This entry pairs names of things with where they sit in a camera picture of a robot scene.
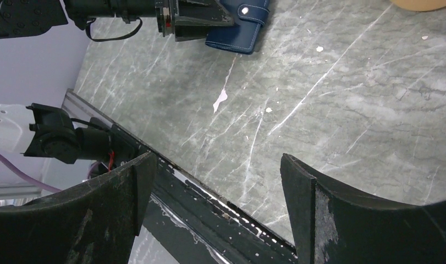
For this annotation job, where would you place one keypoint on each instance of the yellow oval tray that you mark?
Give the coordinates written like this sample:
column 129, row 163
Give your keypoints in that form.
column 420, row 5

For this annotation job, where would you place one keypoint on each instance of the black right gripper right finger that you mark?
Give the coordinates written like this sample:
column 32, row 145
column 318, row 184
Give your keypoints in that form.
column 333, row 222

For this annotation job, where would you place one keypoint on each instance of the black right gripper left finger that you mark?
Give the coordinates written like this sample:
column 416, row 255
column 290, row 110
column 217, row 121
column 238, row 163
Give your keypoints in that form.
column 96, row 221

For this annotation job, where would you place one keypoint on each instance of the navy blue card holder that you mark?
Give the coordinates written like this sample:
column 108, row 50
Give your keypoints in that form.
column 249, row 17

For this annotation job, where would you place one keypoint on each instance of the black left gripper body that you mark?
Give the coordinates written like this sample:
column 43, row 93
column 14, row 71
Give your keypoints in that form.
column 85, row 13

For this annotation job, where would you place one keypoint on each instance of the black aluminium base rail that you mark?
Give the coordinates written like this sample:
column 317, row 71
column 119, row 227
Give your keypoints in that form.
column 191, row 222

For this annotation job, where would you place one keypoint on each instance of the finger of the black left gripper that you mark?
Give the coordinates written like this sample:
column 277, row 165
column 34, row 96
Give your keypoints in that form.
column 193, row 19

